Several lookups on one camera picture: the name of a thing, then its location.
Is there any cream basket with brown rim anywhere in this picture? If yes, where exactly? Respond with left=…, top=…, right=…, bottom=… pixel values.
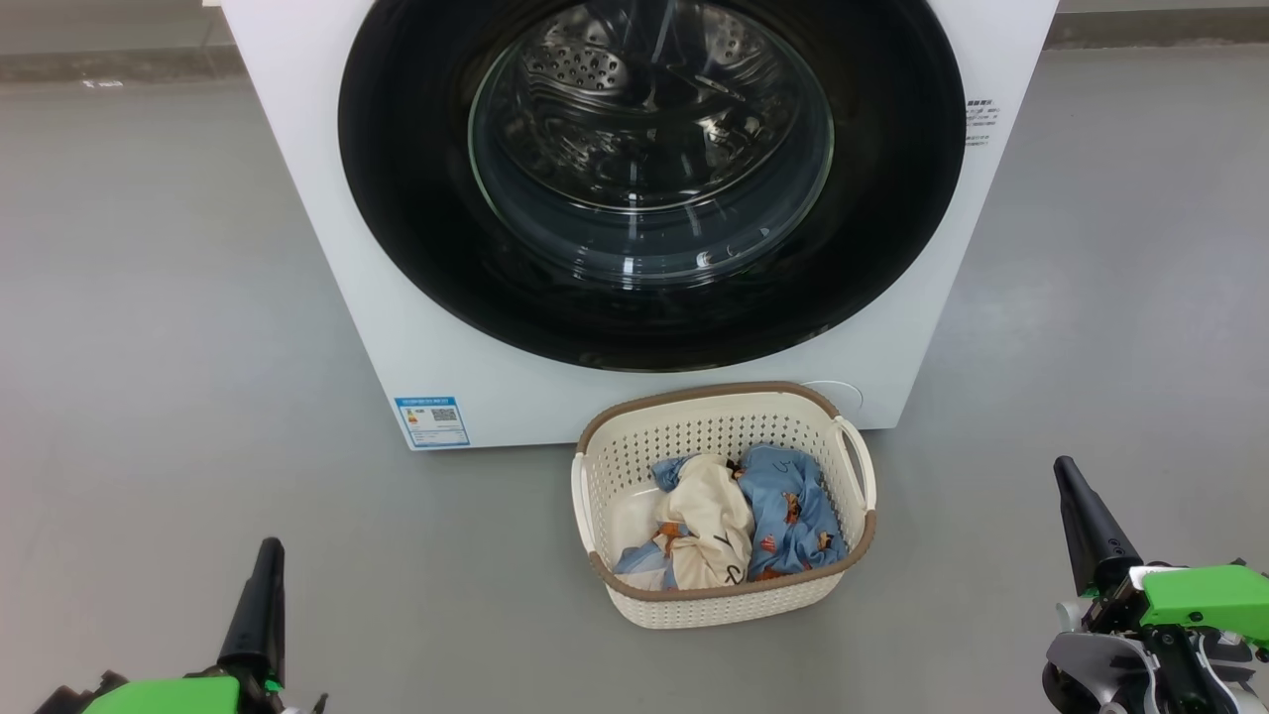
left=571, top=382, right=878, bottom=631

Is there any blue energy label sticker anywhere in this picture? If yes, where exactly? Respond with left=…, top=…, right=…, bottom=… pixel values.
left=395, top=397, right=471, bottom=449

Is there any blue cartoon print garment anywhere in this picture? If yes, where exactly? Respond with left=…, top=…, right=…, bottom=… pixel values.
left=739, top=444, right=851, bottom=581

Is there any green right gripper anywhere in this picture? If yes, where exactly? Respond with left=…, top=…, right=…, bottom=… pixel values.
left=1053, top=456, right=1269, bottom=653

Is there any round white filter cover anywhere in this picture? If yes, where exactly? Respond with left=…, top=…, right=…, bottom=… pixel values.
left=803, top=381, right=864, bottom=419

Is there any white front-load washing machine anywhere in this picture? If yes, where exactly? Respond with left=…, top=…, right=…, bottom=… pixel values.
left=220, top=0, right=1060, bottom=452

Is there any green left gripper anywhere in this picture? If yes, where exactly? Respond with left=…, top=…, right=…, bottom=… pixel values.
left=84, top=537, right=330, bottom=714

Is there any round black glass washer door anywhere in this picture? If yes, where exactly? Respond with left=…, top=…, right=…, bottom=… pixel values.
left=337, top=0, right=968, bottom=374

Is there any cream garment with blue trim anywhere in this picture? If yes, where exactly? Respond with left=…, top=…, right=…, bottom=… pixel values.
left=613, top=454, right=756, bottom=593

